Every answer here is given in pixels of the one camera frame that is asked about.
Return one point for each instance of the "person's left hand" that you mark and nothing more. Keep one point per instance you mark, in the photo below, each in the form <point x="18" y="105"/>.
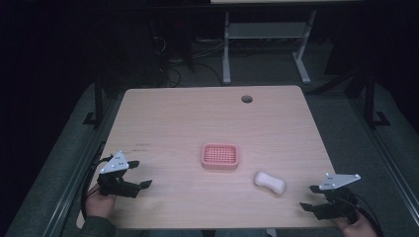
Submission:
<point x="99" y="204"/>

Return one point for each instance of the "aluminium rail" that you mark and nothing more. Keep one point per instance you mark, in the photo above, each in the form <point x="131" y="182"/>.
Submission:
<point x="388" y="154"/>
<point x="70" y="184"/>

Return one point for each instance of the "pink soap dish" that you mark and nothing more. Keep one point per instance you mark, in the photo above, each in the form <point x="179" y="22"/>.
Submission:
<point x="220" y="156"/>

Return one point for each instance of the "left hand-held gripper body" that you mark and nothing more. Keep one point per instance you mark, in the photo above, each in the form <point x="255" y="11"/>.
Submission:
<point x="113" y="164"/>

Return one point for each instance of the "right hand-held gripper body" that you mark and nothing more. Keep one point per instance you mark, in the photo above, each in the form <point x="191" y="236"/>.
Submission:
<point x="337" y="180"/>

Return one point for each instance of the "white metal desk frame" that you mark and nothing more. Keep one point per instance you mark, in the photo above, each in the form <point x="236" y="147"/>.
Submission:
<point x="267" y="31"/>

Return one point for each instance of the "person's right hand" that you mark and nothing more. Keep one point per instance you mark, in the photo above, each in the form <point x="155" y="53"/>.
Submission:
<point x="357" y="228"/>

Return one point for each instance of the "white soap bar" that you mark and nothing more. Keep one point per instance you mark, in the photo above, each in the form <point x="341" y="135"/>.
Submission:
<point x="269" y="182"/>

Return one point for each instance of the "black metal stand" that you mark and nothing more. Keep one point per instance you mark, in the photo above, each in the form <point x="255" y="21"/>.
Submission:
<point x="98" y="98"/>
<point x="370" y="98"/>

